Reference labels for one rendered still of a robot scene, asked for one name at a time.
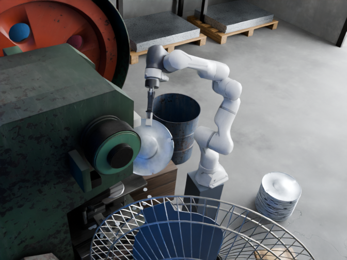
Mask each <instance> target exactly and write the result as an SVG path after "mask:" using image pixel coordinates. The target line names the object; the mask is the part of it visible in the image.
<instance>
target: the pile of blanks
mask: <svg viewBox="0 0 347 260"><path fill-rule="evenodd" d="M299 198H300V197H299ZM299 198H298V199H296V200H293V201H290V202H285V201H280V200H277V199H275V198H273V197H271V196H270V195H269V194H268V193H267V192H266V191H265V190H264V188H263V186H262V182H261V184H260V187H259V190H258V193H257V196H256V199H255V206H256V209H257V211H258V212H259V213H260V214H262V215H263V216H265V217H267V218H269V219H271V220H272V221H285V220H287V219H288V218H289V217H290V216H291V215H292V212H293V210H294V208H295V206H296V204H297V202H298V200H299Z"/></svg>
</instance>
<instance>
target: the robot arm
mask: <svg viewBox="0 0 347 260"><path fill-rule="evenodd" d="M183 68H190V69H194V70H197V73H198V75H199V76H200V78H204V79H208V80H212V89H213V91H214V92H216V93H217V94H220V95H222V96H223V97H224V100H223V101H222V103H221V105H220V106H219V108H218V110H217V113H216V115H215V117H214V122H215V124H216V125H217V127H218V132H216V131H214V130H212V129H210V128H208V127H204V126H200V127H197V128H196V129H195V131H194V139H195V141H196V142H197V144H198V145H199V148H200V151H201V156H200V161H199V166H198V170H197V173H196V174H195V180H196V181H197V183H198V184H200V185H203V186H206V187H209V188H214V187H216V186H218V185H220V184H221V183H223V182H225V181H227V180H228V175H227V173H226V172H225V170H224V168H223V167H222V166H221V165H220V164H219V162H218V159H219V154H223V155H228V154H229V153H230V152H231V151H232V150H233V142H232V139H231V136H230V129H231V125H232V123H233V121H234V118H235V116H236V113H237V112H238V109H239V105H240V99H239V97H240V95H241V92H242V86H241V84H240V83H239V82H237V81H236V80H232V79H230V78H229V77H228V75H229V68H228V66H227V65H226V64H224V63H221V62H217V61H213V60H207V59H202V58H199V57H195V56H191V55H188V54H187V53H185V52H183V51H181V50H174V51H172V52H171V53H168V52H167V51H166V50H165V49H164V48H163V46H162V45H153V46H151V47H149V48H148V51H147V57H146V68H145V79H146V80H145V87H146V88H149V90H148V106H147V111H146V112H147V115H146V126H151V124H152V115H153V113H154V112H153V101H154V97H155V91H154V89H158V88H159V87H160V82H167V81H168V77H167V76H166V75H165V74H164V73H172V72H174V71H177V70H180V69H183ZM163 72H164V73H163Z"/></svg>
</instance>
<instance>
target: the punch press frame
mask: <svg viewBox="0 0 347 260"><path fill-rule="evenodd" d="M113 120H121V121H124V122H126V123H128V124H129V125H130V127H131V128H132V129H134V101H133V100H132V99H131V98H130V97H129V96H128V95H127V94H126V93H125V92H124V91H123V90H121V89H120V88H119V87H117V86H116V85H114V84H113V83H111V82H110V81H108V80H107V79H105V78H104V77H103V76H101V75H100V74H99V73H98V72H97V71H96V66H95V64H94V63H93V62H92V61H91V60H90V59H89V58H87V57H86V56H85V55H84V54H83V53H81V52H80V51H78V50H77V49H75V48H74V47H72V46H71V45H69V44H68V43H63V44H59V45H54V46H49V47H44V48H40V49H36V50H32V51H27V52H22V53H17V54H12V55H8V56H3V57H0V260H21V259H22V258H24V257H29V256H35V255H41V254H48V253H53V254H54V255H55V256H56V257H57V258H58V259H59V260H79V259H78V257H77V255H76V254H75V252H74V250H73V247H72V241H71V236H70V230H69V224H68V218H67V213H68V212H70V211H72V210H73V209H75V208H77V207H78V206H80V205H82V204H83V203H85V202H87V201H88V200H90V199H92V198H93V197H95V196H97V195H98V194H100V193H102V192H103V191H105V190H107V189H108V188H110V187H112V186H113V185H115V184H116V183H118V182H120V181H121V180H123V179H125V178H126V177H128V176H130V175H131V174H133V162H132V163H131V164H130V165H129V166H128V167H127V168H125V169H124V170H122V171H120V172H118V173H115V174H111V175H102V174H99V175H100V176H101V178H102V185H100V186H98V187H96V188H94V189H92V190H91V191H88V192H86V193H84V192H83V191H82V190H81V188H80V186H79V185H78V183H77V182H76V180H75V179H74V178H73V176H72V175H71V171H70V164H69V157H68V152H70V151H73V150H77V152H78V153H79V154H80V156H81V157H82V159H83V160H84V161H85V163H86V164H87V165H88V167H89V168H90V172H91V171H93V170H94V168H93V167H92V166H91V164H90V163H89V162H88V160H87V159H86V157H85V155H84V146H85V143H86V141H87V139H88V137H89V136H90V134H91V133H92V132H93V131H94V130H95V129H96V128H97V127H99V126H100V125H102V124H104V123H106V122H109V121H113Z"/></svg>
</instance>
